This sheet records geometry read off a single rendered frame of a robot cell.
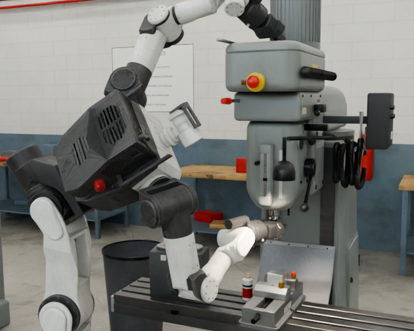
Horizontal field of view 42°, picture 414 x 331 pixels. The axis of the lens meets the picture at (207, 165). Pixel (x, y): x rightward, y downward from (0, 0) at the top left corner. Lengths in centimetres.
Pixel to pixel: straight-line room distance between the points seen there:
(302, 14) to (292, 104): 44
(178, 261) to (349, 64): 482
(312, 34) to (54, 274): 128
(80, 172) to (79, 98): 606
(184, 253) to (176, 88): 535
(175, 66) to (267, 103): 505
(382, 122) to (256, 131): 49
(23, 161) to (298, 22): 111
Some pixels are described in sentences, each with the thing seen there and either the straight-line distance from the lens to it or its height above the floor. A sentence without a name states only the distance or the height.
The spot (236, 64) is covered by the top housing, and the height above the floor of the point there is 182.
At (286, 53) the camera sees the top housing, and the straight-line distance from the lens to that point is 172.
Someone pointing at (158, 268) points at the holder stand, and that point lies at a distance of 217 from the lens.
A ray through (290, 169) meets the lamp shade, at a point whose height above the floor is 149.
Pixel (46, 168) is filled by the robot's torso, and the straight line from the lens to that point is 173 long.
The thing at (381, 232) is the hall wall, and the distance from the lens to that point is 627.
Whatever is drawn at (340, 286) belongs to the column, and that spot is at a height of 90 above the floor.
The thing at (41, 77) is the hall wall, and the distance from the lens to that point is 803.
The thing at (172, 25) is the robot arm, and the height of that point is 195.
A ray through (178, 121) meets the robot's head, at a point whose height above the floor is 164.
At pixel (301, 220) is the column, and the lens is 237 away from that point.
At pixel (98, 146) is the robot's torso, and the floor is 158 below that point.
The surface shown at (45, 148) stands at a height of 103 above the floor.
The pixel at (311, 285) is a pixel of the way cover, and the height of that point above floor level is 93.
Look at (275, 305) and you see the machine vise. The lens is 194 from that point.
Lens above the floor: 171
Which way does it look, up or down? 7 degrees down
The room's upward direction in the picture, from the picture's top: straight up
